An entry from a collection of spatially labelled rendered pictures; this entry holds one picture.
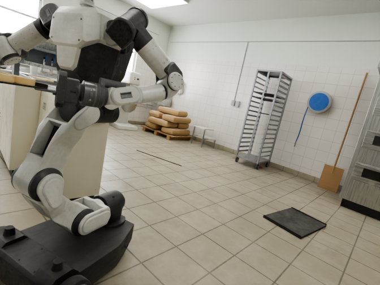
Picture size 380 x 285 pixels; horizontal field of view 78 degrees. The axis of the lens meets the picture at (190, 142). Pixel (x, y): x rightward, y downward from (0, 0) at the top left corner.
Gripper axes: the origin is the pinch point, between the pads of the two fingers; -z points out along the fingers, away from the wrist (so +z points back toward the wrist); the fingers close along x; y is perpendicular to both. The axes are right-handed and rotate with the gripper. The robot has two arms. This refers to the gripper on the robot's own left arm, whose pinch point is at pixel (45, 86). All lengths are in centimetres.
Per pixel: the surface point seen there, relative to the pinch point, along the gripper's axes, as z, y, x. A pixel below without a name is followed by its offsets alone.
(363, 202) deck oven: 369, -10, -77
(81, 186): 36, -93, -77
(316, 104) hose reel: 425, -141, 47
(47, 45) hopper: 8, -166, 27
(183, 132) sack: 323, -392, -74
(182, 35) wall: 343, -528, 180
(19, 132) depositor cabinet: -7, -156, -52
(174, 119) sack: 284, -383, -44
